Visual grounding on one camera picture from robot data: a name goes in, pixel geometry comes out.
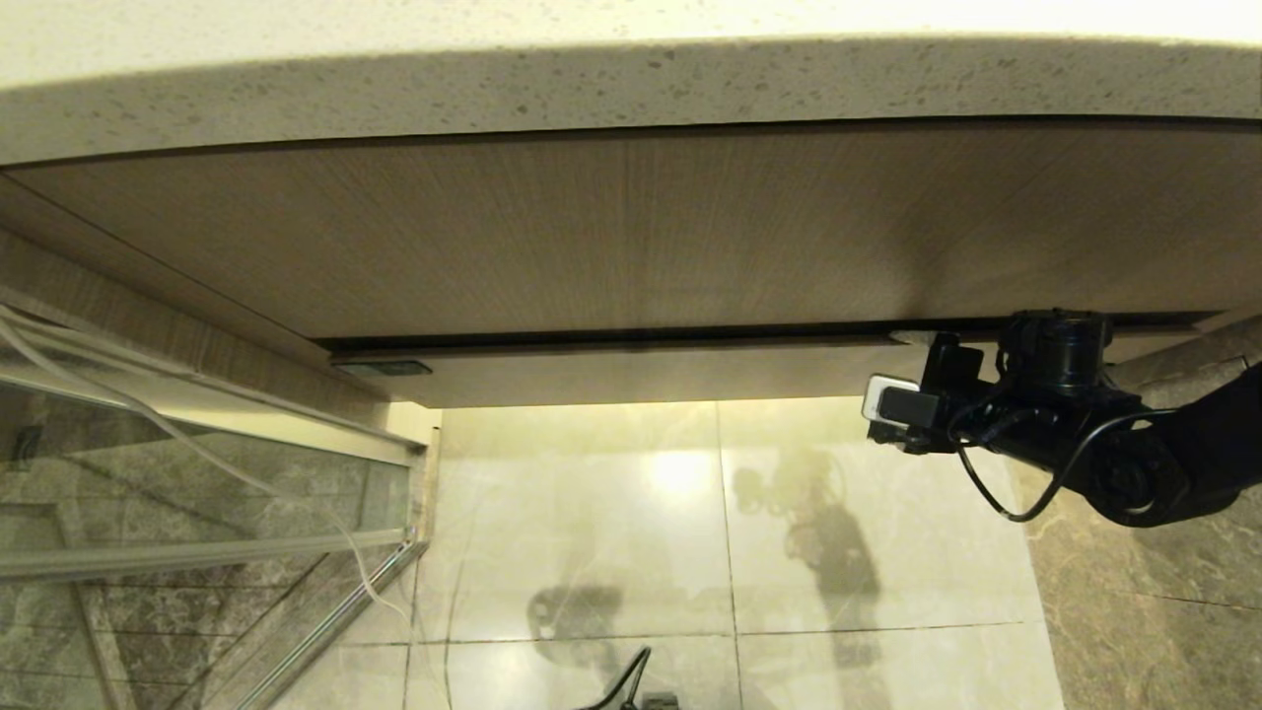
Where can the dark green label plate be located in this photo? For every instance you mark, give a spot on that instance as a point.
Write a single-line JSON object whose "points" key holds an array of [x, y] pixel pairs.
{"points": [[383, 369]]}

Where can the speckled stone countertop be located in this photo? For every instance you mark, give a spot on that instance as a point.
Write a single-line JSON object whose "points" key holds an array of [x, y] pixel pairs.
{"points": [[631, 79]]}

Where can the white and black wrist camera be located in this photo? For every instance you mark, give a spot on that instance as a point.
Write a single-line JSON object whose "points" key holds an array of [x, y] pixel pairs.
{"points": [[899, 402]]}

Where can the fixed wooden cabinet front panel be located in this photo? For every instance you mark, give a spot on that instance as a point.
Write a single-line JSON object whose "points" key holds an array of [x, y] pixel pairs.
{"points": [[631, 232]]}

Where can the glass shower partition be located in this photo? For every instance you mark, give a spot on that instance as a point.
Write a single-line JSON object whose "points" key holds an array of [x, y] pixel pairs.
{"points": [[197, 473]]}

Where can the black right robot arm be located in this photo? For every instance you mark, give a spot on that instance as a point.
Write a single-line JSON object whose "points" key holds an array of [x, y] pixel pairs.
{"points": [[1154, 463]]}

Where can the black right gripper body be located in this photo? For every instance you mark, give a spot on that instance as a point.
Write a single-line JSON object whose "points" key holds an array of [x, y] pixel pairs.
{"points": [[951, 370]]}

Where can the wooden vanity drawer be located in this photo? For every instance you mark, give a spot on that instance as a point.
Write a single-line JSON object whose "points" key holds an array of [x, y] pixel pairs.
{"points": [[690, 375]]}

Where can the wooden cabinet side panel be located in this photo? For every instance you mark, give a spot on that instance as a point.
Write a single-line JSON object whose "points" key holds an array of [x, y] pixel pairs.
{"points": [[99, 284]]}

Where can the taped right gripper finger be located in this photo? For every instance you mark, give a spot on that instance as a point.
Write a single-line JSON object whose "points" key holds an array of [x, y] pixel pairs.
{"points": [[912, 337]]}

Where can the chrome floor rail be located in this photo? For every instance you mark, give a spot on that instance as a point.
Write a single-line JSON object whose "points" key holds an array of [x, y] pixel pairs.
{"points": [[335, 621]]}

